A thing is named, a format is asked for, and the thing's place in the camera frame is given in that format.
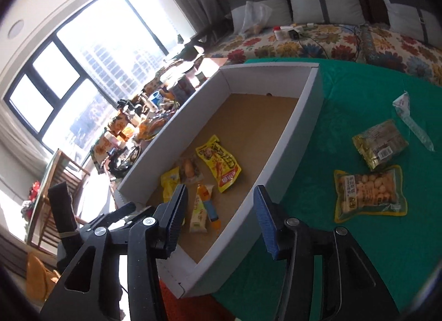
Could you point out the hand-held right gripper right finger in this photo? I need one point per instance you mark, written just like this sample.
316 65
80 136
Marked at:
267 224

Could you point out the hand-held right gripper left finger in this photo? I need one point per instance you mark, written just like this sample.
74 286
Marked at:
172 219

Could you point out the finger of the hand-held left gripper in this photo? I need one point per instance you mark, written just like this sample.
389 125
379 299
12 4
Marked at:
114 213

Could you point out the white yellow snack packet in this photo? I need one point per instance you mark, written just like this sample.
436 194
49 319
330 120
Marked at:
197 217

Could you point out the small yellow snack packet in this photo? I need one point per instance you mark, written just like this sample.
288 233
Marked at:
170 183

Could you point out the orange blue sausage stick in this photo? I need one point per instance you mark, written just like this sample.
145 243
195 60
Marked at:
209 210

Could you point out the clear packet with brown bun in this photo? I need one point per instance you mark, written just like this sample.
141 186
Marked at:
189 168

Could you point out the large yellow snack packet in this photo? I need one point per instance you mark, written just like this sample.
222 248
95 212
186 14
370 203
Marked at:
219 165

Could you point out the orange peanut snack packet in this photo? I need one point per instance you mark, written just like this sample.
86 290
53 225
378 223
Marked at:
369 190

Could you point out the white cardboard box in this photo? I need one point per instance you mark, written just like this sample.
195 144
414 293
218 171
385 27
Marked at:
262 114

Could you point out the gold brown snack packet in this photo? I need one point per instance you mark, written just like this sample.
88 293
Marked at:
380 141

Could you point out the white floral snack packet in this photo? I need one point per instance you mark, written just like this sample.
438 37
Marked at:
402 103

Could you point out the light wooden chair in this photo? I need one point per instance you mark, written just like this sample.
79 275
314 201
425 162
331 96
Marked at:
58 169

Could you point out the orange bag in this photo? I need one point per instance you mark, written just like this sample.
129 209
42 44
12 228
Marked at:
38 279

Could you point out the green blanket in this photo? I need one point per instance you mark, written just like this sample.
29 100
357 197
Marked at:
345 255

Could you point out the red bed base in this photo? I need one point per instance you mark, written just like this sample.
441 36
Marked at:
193 307

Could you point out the row of assorted clutter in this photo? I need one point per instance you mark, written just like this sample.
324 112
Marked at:
148 117

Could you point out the dark wooden chair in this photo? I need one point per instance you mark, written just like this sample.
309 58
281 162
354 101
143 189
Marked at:
191 48

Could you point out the window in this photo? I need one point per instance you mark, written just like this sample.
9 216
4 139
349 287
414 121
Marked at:
103 31

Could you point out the round ceiling light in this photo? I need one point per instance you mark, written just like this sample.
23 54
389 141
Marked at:
15 29

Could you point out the white bottle with red cap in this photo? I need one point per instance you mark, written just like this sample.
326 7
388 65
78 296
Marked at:
279 34

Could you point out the black charger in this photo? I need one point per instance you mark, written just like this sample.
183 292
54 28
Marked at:
295 34

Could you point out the patterned fabric roll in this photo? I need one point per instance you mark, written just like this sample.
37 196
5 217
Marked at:
371 45

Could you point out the clear plastic bag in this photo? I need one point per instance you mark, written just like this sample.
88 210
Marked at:
255 14

